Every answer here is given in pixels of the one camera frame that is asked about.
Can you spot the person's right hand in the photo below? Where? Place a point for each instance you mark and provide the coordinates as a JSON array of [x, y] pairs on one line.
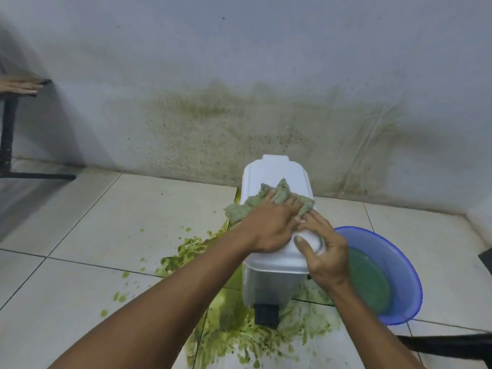
[[326, 257]]

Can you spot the person's left forearm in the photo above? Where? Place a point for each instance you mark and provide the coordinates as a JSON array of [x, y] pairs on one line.
[[153, 311]]

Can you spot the green stained cleaning cloth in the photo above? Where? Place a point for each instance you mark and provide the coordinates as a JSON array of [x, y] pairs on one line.
[[246, 207]]

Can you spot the grey pedal bin white lid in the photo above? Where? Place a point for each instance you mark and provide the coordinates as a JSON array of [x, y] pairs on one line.
[[276, 172]]

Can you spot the person's right forearm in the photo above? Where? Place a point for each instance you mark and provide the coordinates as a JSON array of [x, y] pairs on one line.
[[369, 330]]

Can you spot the person's left hand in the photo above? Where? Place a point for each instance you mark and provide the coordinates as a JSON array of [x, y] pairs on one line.
[[269, 226]]

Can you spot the blue plastic basin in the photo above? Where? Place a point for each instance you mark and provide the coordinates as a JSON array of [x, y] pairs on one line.
[[399, 265]]

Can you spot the black framed glass door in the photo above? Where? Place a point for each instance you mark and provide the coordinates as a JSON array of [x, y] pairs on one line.
[[487, 261]]

